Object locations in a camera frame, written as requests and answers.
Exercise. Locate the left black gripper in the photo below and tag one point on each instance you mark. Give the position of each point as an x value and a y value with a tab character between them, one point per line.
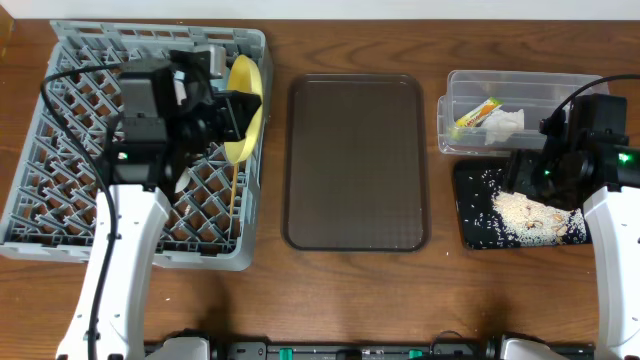
230	116

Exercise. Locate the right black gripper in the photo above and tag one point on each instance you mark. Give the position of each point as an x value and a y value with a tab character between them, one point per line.
521	166

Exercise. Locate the yellow round plate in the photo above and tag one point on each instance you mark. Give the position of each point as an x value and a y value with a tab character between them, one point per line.
245	77

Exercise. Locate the white paper napkin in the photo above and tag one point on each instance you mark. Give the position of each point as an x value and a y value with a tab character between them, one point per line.
500	125

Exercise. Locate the green orange snack wrapper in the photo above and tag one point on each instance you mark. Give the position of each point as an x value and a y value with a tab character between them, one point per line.
474	117

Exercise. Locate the white paper cup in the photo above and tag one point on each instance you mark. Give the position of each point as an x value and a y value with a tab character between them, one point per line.
183	181

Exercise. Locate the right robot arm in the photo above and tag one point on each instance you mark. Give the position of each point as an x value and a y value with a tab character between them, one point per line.
588	164

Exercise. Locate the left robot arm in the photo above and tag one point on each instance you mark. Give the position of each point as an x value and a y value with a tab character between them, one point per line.
174	109

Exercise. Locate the spilled rice pile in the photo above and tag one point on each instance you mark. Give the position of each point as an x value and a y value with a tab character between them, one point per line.
530	220

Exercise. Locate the black plastic bin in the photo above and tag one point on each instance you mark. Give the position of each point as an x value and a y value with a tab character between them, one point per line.
475	225

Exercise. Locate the clear plastic bin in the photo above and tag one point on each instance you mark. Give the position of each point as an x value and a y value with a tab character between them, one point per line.
535	94

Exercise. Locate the dark brown serving tray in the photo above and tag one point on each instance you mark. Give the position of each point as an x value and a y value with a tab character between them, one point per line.
356	175

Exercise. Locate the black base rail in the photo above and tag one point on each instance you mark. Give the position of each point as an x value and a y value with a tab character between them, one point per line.
439	349

